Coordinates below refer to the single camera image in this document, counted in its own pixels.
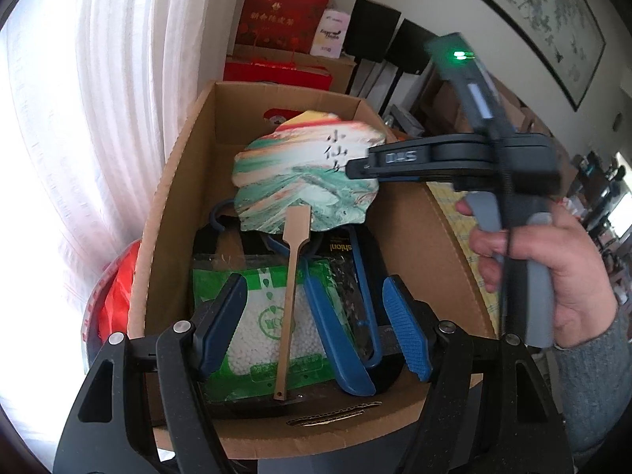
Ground painted paper hand fan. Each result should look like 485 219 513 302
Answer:
232 110 391 401

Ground green desiccant bag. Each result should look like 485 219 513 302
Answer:
192 254 346 403

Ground yellow plaid tablecloth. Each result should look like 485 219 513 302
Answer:
427 182 499 327

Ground low red gift bag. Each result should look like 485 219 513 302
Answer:
223 56 334 90

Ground person's right hand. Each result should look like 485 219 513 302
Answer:
457 197 618 351

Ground person's right forearm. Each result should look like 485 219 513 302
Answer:
553 301 632 455

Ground tall red gift bag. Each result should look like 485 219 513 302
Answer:
234 0 331 55

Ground white blue small box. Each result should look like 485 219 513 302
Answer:
390 103 425 136

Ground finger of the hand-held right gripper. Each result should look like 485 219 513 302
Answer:
344 133 495 181
378 175 495 193

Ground brown sofa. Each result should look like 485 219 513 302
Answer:
419 66 578 188

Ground red plastic bag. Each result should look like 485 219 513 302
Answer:
81 239 144 356

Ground framed ink painting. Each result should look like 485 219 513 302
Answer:
463 0 607 112

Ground white sheer curtain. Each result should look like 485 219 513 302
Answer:
0 0 258 455

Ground large cardboard box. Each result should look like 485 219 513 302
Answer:
127 80 497 460

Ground blue clothes hanger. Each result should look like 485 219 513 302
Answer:
210 200 383 396

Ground black cable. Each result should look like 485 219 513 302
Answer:
494 133 517 337

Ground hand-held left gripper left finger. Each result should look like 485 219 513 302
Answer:
52 273 248 474

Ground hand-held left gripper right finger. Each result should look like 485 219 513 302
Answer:
382 275 566 474

